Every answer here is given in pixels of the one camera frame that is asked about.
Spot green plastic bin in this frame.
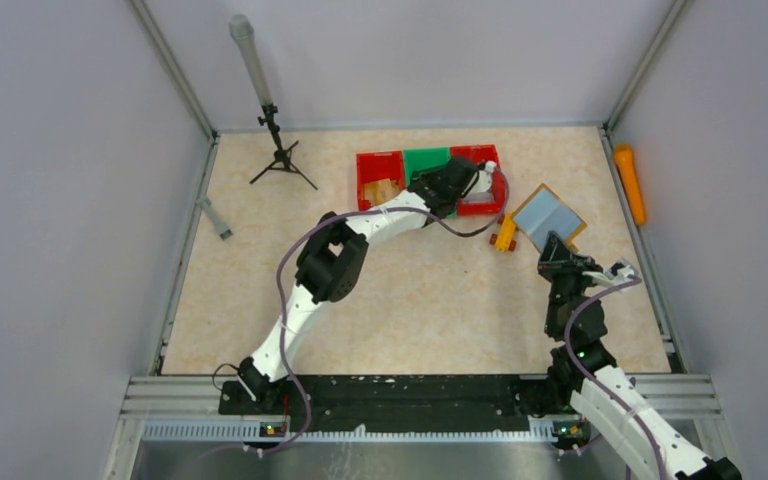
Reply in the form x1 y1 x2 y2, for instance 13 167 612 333
403 147 456 218

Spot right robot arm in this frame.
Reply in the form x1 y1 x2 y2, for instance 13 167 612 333
537 231 742 479

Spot red bin with cards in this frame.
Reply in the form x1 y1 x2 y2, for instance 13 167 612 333
449 144 507 216

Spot black tripod with grey tube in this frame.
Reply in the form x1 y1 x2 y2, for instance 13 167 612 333
228 14 318 191

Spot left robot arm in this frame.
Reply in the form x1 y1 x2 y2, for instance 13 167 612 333
237 157 498 402

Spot red bin left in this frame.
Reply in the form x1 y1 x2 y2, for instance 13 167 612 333
356 150 406 210

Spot gold card in red bin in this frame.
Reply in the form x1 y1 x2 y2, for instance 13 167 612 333
362 178 401 207

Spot silver VIP cards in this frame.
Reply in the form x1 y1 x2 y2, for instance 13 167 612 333
462 190 495 204

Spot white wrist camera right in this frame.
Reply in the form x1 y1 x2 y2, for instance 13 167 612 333
583 258 640 288

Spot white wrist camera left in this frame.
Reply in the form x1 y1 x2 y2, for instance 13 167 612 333
472 161 498 193

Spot orange flashlight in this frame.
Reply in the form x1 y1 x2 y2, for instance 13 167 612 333
613 144 647 226

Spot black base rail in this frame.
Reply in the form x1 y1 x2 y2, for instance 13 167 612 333
218 374 573 434

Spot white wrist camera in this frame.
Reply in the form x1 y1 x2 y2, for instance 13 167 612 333
472 161 498 193
583 258 640 288

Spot yellow toy brick car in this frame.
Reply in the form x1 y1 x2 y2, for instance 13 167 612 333
490 213 518 252

